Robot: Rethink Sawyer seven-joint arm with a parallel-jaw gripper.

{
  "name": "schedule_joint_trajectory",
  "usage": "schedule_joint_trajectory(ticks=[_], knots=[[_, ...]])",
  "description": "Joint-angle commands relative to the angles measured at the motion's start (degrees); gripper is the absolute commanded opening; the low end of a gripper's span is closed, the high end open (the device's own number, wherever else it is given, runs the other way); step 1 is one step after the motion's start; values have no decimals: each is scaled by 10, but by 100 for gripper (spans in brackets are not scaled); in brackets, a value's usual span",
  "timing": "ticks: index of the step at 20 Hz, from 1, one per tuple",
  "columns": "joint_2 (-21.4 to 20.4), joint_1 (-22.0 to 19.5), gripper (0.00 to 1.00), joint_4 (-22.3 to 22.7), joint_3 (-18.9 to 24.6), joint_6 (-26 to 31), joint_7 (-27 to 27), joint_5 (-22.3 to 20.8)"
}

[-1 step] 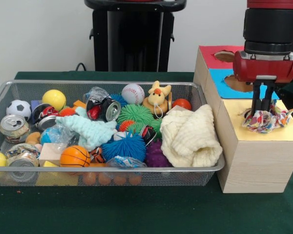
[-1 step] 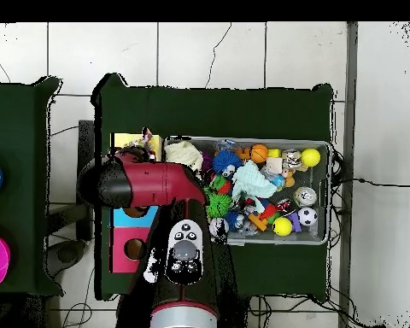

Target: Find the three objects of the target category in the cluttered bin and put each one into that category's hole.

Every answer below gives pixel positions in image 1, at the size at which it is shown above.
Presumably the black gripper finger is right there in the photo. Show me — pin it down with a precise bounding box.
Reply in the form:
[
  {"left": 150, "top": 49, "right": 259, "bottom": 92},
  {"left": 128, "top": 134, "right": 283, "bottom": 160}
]
[
  {"left": 250, "top": 82, "right": 262, "bottom": 117},
  {"left": 260, "top": 82, "right": 276, "bottom": 113}
]

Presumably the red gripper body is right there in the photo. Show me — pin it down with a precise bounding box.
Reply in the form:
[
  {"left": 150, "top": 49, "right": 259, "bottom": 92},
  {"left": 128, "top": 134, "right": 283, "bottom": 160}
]
[{"left": 232, "top": 50, "right": 293, "bottom": 85}]

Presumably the polka dot cloth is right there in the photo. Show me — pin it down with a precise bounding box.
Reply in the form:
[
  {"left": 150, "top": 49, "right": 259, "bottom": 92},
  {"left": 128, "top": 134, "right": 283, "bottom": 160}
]
[{"left": 241, "top": 98, "right": 293, "bottom": 134}]

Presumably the cream muslin cloth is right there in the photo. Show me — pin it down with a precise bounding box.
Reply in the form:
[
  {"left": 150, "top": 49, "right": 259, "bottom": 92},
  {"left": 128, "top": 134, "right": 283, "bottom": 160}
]
[{"left": 160, "top": 104, "right": 223, "bottom": 168}]

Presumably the wooden box with three holes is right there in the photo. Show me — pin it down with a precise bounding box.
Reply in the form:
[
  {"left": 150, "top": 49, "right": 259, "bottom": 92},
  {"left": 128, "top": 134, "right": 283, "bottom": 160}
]
[{"left": 193, "top": 45, "right": 293, "bottom": 194}]

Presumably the silver mesh bin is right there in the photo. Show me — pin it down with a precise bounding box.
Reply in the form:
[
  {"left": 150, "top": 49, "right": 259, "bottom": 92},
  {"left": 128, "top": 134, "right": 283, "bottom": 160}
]
[{"left": 0, "top": 80, "right": 226, "bottom": 187}]

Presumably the red orange ball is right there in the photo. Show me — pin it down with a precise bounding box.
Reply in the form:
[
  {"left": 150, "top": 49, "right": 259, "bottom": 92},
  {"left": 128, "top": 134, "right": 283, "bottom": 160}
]
[{"left": 172, "top": 98, "right": 192, "bottom": 112}]

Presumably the yellow plush chick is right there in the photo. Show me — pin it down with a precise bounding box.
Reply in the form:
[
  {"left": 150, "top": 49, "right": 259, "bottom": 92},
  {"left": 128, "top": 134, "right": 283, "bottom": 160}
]
[{"left": 143, "top": 80, "right": 173, "bottom": 117}]

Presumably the green spiky puffer ball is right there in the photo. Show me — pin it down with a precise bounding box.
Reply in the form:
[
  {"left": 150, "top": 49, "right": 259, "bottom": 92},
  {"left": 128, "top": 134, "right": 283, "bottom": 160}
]
[{"left": 117, "top": 104, "right": 155, "bottom": 125}]

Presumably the white toy baseball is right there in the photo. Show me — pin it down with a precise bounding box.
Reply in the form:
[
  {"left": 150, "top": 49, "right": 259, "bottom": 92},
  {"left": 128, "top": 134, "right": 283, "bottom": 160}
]
[{"left": 122, "top": 83, "right": 146, "bottom": 105}]

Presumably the blue spiky puffer ball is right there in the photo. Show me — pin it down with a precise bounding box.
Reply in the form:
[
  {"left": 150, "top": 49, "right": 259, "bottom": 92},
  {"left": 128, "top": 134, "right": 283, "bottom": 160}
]
[{"left": 101, "top": 131, "right": 147, "bottom": 163}]

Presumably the dark green table cloth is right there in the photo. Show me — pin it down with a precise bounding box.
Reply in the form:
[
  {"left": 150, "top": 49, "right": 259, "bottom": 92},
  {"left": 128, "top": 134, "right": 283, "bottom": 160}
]
[{"left": 0, "top": 70, "right": 293, "bottom": 234}]

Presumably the light blue muslin cloth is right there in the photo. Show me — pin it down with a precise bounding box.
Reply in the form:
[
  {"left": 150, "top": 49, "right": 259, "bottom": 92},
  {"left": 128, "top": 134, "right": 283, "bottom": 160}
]
[{"left": 55, "top": 106, "right": 118, "bottom": 152}]

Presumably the orange toy basketball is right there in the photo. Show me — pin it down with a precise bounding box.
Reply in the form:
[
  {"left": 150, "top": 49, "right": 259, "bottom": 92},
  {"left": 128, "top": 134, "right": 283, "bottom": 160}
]
[{"left": 60, "top": 145, "right": 91, "bottom": 168}]

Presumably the yellow ball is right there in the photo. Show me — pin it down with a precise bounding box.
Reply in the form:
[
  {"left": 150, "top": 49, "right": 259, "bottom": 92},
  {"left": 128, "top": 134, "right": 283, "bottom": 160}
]
[{"left": 42, "top": 89, "right": 67, "bottom": 112}]

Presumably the black white soccer ball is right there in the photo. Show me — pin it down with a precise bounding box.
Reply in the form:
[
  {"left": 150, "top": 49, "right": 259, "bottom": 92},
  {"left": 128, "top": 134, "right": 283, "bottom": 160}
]
[{"left": 6, "top": 99, "right": 32, "bottom": 121}]

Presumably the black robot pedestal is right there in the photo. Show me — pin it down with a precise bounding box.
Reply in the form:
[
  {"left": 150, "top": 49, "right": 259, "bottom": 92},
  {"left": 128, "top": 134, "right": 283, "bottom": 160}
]
[{"left": 84, "top": 0, "right": 189, "bottom": 72}]

